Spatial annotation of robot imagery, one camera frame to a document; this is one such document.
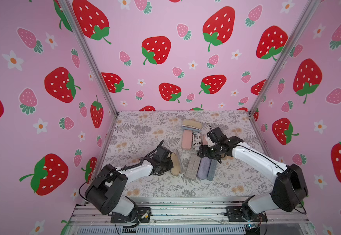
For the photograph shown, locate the grey fabric glasses case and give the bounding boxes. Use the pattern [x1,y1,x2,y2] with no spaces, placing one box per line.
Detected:
[170,149,183,176]

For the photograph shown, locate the pink case black sunglasses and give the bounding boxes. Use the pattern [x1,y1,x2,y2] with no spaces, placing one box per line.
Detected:
[203,135,209,146]

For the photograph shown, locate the purple case brown lining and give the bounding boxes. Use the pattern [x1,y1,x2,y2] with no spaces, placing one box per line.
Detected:
[197,157,211,180]

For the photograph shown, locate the green case purple glasses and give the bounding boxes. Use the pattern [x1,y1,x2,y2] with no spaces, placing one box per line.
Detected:
[207,160,218,181]

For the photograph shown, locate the pink glasses case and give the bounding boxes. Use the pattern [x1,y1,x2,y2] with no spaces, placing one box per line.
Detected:
[181,130,193,150]

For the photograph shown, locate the grey case teal lining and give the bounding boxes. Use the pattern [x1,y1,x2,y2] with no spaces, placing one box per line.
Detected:
[184,155,201,180]

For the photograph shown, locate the blue fabric glasses case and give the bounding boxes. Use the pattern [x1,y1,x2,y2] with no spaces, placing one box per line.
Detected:
[181,119,203,132]

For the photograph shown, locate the newspaper print glasses case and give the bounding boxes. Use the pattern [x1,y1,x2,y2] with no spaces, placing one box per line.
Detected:
[192,132,202,152]

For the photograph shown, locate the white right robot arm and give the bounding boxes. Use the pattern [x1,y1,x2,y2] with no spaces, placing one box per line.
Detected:
[197,127,309,220]

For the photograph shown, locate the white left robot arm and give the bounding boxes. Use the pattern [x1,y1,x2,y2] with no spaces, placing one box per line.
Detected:
[84,145,173,219]

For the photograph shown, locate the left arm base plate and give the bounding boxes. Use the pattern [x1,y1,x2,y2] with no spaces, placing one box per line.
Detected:
[110,207,151,224]

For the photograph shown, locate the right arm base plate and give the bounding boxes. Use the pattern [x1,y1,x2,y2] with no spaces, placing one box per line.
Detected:
[224,206,267,223]

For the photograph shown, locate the aluminium rail frame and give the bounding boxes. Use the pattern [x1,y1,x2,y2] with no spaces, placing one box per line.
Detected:
[62,197,317,235]

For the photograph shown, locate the aluminium corner post right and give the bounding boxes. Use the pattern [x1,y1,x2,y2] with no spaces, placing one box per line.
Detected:
[248,0,320,118]

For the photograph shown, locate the aluminium corner post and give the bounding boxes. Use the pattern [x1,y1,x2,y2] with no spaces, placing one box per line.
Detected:
[248,0,320,118]
[59,0,119,117]

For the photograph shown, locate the aluminium corner post left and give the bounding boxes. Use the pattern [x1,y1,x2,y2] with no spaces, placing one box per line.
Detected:
[59,0,119,117]

